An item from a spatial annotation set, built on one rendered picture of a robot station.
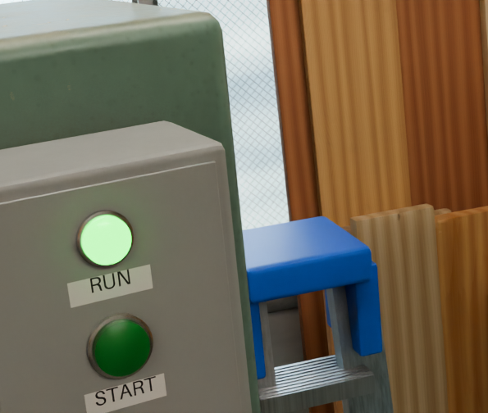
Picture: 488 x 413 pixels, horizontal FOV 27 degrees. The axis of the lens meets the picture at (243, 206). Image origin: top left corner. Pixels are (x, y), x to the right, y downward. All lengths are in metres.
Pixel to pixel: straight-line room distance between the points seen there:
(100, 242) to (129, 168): 0.03
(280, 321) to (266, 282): 0.87
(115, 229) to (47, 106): 0.08
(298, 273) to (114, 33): 0.82
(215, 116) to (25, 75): 0.08
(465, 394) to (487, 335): 0.12
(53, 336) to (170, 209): 0.06
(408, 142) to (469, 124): 0.13
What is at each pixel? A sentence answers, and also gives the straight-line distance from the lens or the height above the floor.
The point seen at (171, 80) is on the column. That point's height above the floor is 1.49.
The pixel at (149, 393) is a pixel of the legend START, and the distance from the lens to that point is 0.38.
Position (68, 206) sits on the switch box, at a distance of 0.35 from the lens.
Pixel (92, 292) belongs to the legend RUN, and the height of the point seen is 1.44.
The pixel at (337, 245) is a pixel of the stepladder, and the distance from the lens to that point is 1.25.
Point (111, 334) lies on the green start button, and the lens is 0.36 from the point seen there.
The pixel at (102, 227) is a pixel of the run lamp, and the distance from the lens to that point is 0.35.
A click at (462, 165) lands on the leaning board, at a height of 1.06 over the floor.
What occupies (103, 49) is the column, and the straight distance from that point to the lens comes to 0.41.
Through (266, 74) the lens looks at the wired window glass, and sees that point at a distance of 2.02.
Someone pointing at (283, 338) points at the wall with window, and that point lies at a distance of 2.08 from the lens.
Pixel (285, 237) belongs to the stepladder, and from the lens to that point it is 1.29.
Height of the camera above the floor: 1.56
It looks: 16 degrees down
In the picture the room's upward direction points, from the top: 6 degrees counter-clockwise
